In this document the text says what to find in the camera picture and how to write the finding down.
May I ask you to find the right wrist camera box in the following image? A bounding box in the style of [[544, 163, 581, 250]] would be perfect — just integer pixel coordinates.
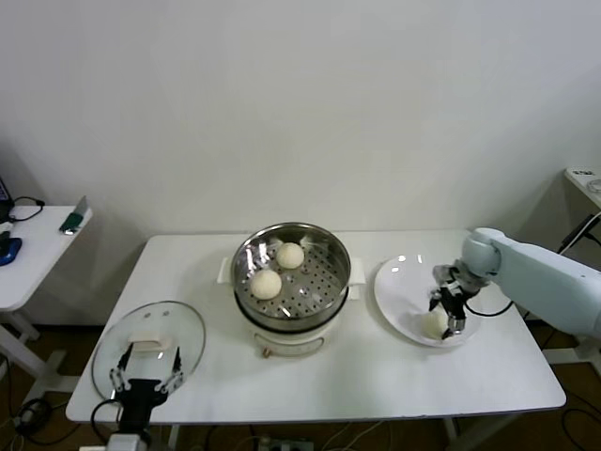
[[431, 264, 464, 288]]

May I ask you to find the perforated steel steamer basket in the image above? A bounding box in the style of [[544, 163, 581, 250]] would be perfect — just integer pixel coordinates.
[[231, 222, 352, 330]]

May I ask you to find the white side table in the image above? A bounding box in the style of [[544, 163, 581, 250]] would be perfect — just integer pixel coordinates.
[[0, 205, 94, 405]]

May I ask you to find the white electric cooking pot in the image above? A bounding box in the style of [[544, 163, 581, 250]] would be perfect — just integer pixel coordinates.
[[216, 256, 367, 361]]

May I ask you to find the black cable with plug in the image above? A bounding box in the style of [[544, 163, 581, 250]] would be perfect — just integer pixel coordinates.
[[7, 195, 47, 225]]

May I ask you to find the white shelf stand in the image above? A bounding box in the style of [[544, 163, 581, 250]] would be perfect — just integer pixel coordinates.
[[562, 167, 601, 365]]

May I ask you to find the white work table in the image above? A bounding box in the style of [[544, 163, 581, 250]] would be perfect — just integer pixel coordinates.
[[65, 228, 568, 451]]

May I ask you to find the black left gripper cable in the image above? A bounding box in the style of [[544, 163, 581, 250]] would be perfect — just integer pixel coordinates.
[[91, 398, 121, 433]]

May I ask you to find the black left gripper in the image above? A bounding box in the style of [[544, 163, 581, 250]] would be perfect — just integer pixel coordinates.
[[109, 346, 184, 436]]

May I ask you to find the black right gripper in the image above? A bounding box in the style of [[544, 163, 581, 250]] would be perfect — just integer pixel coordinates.
[[426, 284, 470, 340]]

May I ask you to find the glass pot lid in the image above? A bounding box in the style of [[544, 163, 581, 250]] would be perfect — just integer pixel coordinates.
[[91, 300, 208, 409]]

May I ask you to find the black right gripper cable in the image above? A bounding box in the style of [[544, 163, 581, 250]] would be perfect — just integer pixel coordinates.
[[464, 300, 516, 317]]

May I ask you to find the green handled scraper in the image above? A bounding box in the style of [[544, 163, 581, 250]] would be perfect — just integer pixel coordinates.
[[58, 195, 90, 236]]

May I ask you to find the black floor cable bundle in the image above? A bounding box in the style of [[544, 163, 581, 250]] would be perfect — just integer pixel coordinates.
[[11, 397, 55, 438]]

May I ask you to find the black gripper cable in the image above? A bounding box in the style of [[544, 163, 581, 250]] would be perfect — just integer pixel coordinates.
[[464, 300, 516, 317], [91, 398, 121, 433]]

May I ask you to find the power strip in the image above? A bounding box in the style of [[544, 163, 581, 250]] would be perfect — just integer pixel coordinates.
[[255, 436, 316, 451]]

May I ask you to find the white round plate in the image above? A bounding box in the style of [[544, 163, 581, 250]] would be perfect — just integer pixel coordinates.
[[373, 255, 483, 349]]

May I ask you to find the black power adapter cable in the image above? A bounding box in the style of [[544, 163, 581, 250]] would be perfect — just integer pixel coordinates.
[[557, 213, 601, 257]]

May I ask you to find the blue computer mouse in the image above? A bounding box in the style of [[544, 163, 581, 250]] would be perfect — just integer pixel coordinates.
[[0, 237, 23, 268]]

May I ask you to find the white steamed baozi bun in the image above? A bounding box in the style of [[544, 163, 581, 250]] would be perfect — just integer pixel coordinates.
[[421, 312, 450, 338], [275, 242, 305, 271], [250, 270, 284, 301]]

